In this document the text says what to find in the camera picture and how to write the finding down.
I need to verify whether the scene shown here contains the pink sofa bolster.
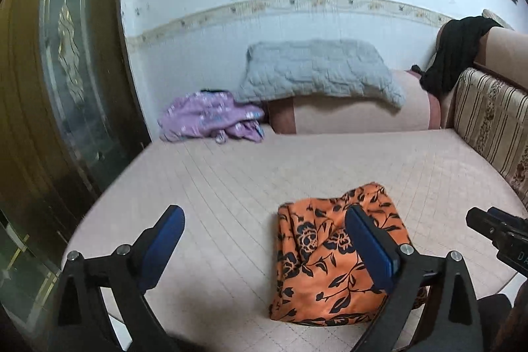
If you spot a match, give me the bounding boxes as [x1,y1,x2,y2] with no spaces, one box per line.
[267,68,443,135]

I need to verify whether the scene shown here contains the black cloth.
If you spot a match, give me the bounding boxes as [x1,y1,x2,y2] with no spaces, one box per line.
[412,16,505,95]

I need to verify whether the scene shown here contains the person's dark clothing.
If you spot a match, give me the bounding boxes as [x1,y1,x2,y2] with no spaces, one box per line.
[474,286,528,352]

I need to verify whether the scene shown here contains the orange floral garment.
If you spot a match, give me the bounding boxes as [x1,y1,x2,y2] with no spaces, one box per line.
[269,182,428,327]

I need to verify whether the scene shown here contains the pink quilted mattress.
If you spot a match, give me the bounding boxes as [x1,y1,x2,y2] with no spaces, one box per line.
[60,128,528,352]

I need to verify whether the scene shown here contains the pink sofa backrest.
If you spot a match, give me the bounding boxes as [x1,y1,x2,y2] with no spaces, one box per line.
[436,9,528,94]

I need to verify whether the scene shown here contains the purple printed garment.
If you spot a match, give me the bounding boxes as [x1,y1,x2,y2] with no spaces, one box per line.
[158,90,266,145]

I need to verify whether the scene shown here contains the dark wooden glass door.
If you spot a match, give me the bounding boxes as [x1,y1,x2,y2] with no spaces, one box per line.
[0,0,152,352]

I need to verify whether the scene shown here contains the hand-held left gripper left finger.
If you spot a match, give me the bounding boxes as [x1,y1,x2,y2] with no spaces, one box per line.
[47,205,186,352]

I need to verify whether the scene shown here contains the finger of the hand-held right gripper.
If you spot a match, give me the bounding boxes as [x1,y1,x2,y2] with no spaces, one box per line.
[487,206,528,232]
[466,207,512,249]

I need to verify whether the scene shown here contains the grey quilted blanket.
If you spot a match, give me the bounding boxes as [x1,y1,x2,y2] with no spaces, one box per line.
[235,39,407,109]

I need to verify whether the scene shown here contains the striped floral cushion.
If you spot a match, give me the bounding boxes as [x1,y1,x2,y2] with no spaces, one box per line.
[451,67,528,209]

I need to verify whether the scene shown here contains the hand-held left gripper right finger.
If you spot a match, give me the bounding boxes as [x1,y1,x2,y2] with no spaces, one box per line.
[344,205,483,352]

